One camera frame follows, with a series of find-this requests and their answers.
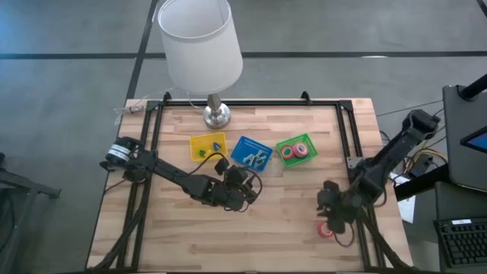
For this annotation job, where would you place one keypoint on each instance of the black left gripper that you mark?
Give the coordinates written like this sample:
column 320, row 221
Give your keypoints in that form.
column 232, row 190

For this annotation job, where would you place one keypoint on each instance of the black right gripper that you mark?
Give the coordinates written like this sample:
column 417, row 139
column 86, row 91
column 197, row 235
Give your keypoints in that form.
column 338, row 201

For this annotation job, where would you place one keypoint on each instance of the red tape roll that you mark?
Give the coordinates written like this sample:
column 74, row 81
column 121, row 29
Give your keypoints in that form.
column 283, row 152
column 322, row 231

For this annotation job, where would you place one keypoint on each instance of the teal stapler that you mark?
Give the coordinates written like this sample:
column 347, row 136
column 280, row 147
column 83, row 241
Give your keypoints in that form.
column 258, row 158

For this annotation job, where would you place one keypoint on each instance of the blue staple remover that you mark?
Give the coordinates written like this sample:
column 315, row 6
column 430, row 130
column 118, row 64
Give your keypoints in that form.
column 217, row 146

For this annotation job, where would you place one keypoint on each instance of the green staple remover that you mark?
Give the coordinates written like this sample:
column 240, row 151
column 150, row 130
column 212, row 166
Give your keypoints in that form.
column 202, row 153

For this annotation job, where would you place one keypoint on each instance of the pink tape roll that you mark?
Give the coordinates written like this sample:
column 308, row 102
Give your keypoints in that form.
column 305, row 149

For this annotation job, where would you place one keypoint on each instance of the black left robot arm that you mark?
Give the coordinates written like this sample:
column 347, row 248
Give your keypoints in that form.
column 171, row 177

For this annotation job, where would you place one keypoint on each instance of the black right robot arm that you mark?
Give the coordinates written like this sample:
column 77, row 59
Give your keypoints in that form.
column 395, row 152

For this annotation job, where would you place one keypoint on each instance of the blue plastic basket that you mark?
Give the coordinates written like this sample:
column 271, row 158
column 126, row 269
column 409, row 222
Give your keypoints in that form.
column 243, row 146

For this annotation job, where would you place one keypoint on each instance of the green plastic basket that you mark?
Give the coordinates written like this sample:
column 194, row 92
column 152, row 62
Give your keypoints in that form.
column 304, row 161

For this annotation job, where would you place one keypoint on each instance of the yellow plastic basket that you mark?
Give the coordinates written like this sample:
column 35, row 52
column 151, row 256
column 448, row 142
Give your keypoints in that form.
column 196, row 142

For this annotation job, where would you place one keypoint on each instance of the white paper sheet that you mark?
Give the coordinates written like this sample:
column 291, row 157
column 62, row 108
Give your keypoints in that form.
column 407, row 205

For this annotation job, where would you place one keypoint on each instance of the black beam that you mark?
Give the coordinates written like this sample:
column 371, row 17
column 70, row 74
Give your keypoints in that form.
column 418, row 184

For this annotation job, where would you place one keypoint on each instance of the black keyboard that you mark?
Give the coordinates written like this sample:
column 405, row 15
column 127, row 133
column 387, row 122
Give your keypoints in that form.
column 462, row 243

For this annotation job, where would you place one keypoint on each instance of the table lamp white shade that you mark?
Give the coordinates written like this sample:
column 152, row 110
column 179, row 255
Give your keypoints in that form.
column 199, row 45

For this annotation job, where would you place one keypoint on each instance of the gray equipment case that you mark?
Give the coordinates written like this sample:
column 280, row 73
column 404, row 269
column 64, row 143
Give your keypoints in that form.
column 452, row 133

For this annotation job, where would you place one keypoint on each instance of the dark screen device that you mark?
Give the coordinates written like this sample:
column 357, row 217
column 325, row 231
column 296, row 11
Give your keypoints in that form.
column 477, row 141

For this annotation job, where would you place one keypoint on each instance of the black pole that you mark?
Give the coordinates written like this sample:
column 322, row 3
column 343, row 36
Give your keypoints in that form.
column 473, row 89

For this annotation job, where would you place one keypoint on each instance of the black side stand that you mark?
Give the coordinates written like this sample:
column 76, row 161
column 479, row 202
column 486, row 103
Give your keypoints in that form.
column 23, row 186

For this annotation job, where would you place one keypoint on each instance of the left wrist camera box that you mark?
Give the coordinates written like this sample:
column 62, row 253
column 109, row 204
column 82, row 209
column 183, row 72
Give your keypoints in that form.
column 221, row 166

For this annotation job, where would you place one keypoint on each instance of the black aluminium table frame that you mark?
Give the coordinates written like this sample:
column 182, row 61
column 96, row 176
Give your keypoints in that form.
column 247, row 102

